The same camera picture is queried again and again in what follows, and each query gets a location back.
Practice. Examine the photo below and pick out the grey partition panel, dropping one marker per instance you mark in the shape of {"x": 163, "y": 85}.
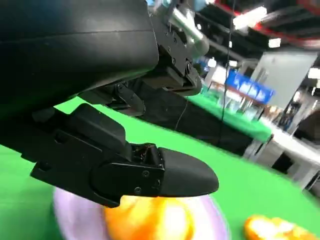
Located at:
{"x": 285, "y": 75}

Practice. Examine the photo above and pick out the green cloth behind backdrop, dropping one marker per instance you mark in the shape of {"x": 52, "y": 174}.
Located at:
{"x": 240, "y": 125}

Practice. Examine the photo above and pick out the silver metal tube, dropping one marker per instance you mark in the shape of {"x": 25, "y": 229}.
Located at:
{"x": 192, "y": 35}

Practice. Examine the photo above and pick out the black backdrop cloth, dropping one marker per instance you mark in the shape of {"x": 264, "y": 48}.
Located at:
{"x": 200, "y": 125}

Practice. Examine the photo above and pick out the orange white toy bread roll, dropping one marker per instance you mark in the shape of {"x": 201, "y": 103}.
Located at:
{"x": 150, "y": 220}
{"x": 275, "y": 230}

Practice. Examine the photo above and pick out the white desk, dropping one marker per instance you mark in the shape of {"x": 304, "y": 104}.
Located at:
{"x": 282, "y": 155}

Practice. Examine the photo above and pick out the green table cloth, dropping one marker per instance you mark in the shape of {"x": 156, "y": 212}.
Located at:
{"x": 225, "y": 170}

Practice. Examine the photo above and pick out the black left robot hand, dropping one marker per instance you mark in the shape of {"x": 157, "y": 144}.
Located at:
{"x": 75, "y": 50}

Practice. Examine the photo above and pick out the blue sign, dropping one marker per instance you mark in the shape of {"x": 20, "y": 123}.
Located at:
{"x": 250, "y": 87}

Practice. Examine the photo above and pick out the lilac plate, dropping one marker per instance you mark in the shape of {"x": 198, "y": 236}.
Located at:
{"x": 80, "y": 220}

